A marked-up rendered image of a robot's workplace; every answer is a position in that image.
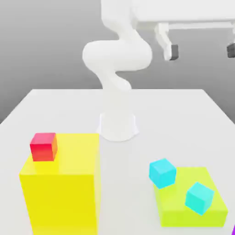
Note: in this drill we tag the large purple box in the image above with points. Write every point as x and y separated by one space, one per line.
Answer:
233 231

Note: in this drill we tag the large lime box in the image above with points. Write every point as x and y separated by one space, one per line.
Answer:
185 216

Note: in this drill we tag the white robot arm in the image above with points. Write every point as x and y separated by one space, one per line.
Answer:
117 57

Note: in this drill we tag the large yellow box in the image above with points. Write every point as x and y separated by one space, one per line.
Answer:
62 187

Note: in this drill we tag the small cyan cube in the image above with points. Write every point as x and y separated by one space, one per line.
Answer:
162 173
199 198

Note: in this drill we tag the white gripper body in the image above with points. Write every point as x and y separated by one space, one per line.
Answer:
183 11

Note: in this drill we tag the small red cube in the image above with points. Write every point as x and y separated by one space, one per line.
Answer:
43 147

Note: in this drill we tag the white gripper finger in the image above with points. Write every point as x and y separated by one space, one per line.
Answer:
164 42
231 50

